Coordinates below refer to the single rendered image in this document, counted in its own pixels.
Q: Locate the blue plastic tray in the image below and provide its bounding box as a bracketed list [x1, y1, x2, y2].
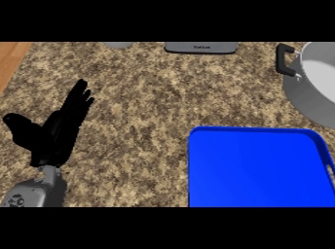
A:
[186, 125, 335, 208]

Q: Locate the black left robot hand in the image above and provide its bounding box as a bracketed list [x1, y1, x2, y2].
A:
[1, 78, 95, 168]

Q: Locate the grey metal pot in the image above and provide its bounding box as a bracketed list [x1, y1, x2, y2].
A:
[275, 41, 335, 130]

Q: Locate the grey round container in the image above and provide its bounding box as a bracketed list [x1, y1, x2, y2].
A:
[101, 41, 135, 50]

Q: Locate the dark grey flat appliance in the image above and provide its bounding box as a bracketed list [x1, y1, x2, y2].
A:
[163, 41, 238, 54]

